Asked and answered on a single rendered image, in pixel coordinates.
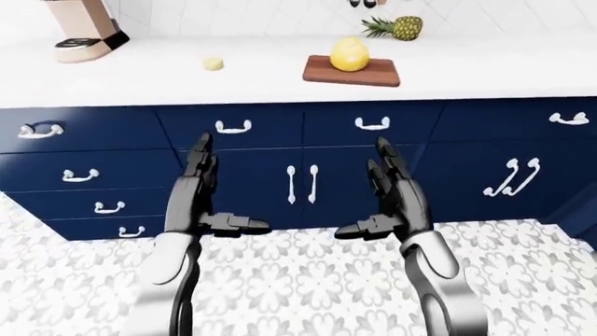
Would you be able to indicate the brown wooden cutting board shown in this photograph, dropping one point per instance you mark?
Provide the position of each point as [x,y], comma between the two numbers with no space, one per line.
[351,75]

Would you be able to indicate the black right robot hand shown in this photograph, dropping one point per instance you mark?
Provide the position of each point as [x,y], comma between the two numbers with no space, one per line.
[406,206]

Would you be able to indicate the pineapple with green crown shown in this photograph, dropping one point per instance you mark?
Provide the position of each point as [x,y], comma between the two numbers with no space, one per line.
[396,27]

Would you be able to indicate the navy blue cabinet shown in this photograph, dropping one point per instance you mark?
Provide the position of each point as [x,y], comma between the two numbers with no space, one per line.
[298,161]

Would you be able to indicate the dark round objects on wall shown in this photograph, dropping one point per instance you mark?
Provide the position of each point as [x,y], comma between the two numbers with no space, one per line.
[364,3]

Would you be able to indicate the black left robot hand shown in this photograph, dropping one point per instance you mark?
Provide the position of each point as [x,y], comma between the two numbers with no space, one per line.
[186,203]

